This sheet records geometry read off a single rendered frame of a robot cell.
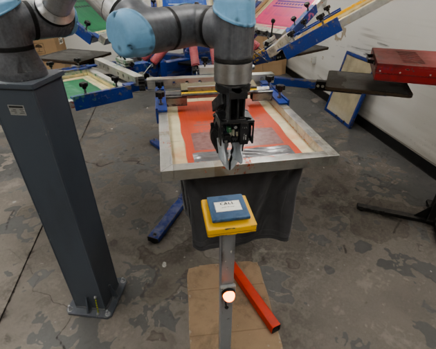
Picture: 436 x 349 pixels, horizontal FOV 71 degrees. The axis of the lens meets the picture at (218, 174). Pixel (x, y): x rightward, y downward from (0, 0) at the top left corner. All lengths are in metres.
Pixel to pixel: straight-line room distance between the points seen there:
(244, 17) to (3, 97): 0.89
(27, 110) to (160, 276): 1.17
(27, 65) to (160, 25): 0.69
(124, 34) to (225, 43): 0.17
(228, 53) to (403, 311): 1.71
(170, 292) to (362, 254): 1.22
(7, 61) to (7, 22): 0.11
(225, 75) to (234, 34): 0.07
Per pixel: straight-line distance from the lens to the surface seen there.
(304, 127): 1.25
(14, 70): 1.20
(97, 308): 1.82
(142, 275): 1.96
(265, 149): 1.11
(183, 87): 1.47
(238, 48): 0.59
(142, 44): 0.56
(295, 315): 1.80
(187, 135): 1.23
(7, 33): 1.19
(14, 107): 1.24
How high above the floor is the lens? 1.48
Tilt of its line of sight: 33 degrees down
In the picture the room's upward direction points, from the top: straight up
